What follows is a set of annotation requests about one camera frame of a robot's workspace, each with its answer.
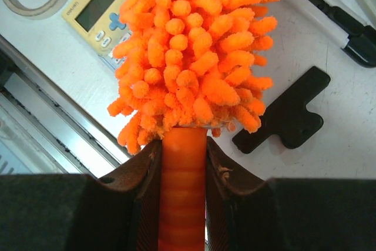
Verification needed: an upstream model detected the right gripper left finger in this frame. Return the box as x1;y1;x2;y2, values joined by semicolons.
1;140;162;250

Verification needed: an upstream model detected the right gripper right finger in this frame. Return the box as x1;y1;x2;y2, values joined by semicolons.
206;138;375;250

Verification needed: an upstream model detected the black clip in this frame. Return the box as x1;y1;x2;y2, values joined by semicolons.
232;66;331;154

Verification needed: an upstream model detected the orange microfiber duster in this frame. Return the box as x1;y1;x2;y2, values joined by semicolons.
108;0;279;250

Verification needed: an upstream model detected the beige blue calculator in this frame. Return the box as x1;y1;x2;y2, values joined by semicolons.
62;0;132;71

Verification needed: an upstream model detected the aluminium mounting rail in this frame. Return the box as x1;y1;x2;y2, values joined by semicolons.
1;38;130;178

